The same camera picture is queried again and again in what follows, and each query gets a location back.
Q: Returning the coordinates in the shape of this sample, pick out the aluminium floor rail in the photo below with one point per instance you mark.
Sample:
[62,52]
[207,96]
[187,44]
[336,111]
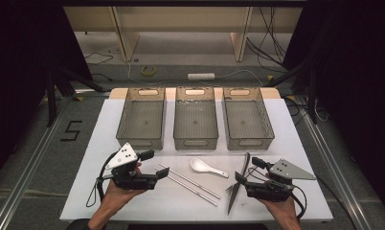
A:
[23,180]
[340,179]

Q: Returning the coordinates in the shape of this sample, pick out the person's right hand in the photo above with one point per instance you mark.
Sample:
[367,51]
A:
[283,209]

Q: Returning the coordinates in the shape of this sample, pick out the black curtain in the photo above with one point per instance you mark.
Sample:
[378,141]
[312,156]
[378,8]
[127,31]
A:
[21,64]
[356,64]

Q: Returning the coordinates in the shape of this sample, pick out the black metal bar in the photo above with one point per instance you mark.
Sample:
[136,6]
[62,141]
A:
[181,2]

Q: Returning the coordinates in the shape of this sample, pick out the beige wooden desk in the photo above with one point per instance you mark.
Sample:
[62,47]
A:
[181,19]

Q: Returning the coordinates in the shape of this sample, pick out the black metal stand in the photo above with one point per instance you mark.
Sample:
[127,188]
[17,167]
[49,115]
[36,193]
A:
[50,96]
[312,96]

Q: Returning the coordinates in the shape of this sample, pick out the transparent grey plastic bin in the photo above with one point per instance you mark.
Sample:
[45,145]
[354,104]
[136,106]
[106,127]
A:
[142,119]
[195,119]
[246,119]

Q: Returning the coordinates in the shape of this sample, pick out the white power strip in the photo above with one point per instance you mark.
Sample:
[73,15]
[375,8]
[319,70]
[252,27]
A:
[200,76]

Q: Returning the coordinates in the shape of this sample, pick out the person's left hand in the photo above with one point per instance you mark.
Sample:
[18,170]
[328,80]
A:
[117,196]

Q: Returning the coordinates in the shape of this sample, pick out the white ceramic spoon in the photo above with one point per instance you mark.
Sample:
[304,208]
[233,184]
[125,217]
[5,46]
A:
[198,165]

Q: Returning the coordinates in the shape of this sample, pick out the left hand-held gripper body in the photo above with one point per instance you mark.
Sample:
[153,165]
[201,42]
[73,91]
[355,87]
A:
[133,182]

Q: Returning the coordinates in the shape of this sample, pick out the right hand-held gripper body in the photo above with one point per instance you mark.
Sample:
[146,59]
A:
[267,190]

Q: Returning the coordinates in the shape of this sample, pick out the yellow tape roll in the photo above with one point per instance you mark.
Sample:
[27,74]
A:
[148,71]

